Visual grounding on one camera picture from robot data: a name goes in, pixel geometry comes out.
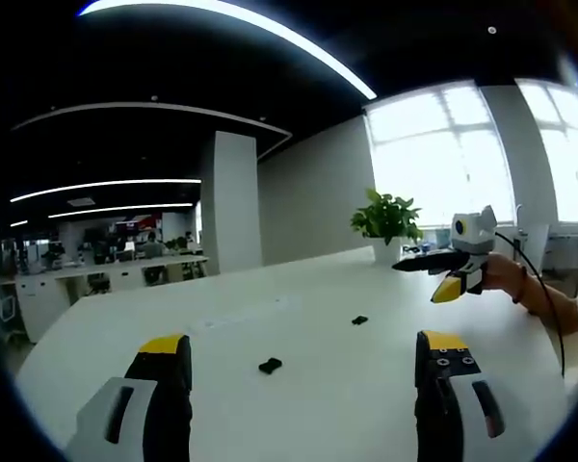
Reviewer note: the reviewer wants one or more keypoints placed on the white office desk row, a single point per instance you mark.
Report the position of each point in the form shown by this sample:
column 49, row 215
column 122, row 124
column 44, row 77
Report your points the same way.
column 101, row 281

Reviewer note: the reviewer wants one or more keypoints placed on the straight ceiling light strip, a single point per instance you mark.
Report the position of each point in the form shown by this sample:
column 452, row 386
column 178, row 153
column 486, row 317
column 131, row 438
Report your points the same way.
column 120, row 210
column 106, row 187

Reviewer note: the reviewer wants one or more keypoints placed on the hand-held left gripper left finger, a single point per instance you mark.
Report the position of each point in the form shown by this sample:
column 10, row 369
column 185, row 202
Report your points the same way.
column 125, row 414

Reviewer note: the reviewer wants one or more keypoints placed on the white cabinet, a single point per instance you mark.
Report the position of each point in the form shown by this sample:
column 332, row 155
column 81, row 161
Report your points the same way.
column 568, row 260

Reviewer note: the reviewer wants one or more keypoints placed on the long curved ceiling light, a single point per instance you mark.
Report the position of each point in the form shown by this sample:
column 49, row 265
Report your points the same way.
column 270, row 29

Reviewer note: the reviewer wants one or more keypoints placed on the black plastic buckle part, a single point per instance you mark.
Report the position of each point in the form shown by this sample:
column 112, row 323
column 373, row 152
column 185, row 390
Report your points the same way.
column 359, row 320
column 270, row 366

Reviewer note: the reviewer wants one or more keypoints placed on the large bright window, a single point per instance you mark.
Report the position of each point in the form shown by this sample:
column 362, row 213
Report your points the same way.
column 566, row 154
column 438, row 159

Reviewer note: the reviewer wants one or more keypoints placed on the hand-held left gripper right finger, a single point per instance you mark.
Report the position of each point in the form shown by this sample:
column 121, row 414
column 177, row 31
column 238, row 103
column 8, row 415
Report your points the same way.
column 455, row 399

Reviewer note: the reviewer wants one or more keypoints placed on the white office chair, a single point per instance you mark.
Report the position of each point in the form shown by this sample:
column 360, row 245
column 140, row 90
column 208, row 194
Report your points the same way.
column 7, row 310

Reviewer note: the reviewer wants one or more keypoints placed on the person's right hand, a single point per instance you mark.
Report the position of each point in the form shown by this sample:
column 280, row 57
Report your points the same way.
column 503, row 276

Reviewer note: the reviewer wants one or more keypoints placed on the green potted plant white pot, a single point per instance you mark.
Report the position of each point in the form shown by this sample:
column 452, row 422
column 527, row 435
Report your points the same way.
column 387, row 221

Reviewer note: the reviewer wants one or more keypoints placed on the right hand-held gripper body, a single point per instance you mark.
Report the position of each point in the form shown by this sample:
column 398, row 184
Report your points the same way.
column 472, row 233

